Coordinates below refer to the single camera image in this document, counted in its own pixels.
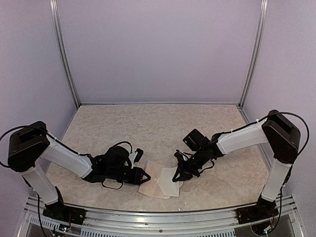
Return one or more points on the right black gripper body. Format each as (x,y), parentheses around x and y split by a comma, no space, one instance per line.
(192,166)

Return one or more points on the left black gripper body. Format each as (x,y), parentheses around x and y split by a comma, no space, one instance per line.
(134,178)

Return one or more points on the cream envelope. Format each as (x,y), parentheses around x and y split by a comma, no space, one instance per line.
(151,188)

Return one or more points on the beige ornate letter paper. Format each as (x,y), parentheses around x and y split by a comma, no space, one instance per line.
(167,186)

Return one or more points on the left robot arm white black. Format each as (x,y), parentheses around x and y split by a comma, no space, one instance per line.
(28,143)

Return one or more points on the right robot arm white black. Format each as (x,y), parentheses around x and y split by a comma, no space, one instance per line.
(275,130)

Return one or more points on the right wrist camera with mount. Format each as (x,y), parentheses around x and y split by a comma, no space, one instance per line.
(181,156)

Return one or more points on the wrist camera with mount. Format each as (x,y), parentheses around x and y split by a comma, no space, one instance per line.
(181,156)
(136,156)

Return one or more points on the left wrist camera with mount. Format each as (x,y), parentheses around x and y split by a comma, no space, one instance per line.
(136,156)

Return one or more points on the front aluminium rail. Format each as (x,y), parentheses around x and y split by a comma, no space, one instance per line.
(223,222)

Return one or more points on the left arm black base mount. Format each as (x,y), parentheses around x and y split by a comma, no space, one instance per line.
(60,211)

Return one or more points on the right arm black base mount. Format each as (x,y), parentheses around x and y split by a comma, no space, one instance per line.
(263,209)

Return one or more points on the right aluminium frame post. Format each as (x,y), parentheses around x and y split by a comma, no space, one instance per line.
(255,52)

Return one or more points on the aluminium frame post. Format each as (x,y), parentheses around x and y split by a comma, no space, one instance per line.
(255,52)
(62,51)

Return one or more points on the left aluminium frame post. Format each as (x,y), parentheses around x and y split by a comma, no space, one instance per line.
(62,51)

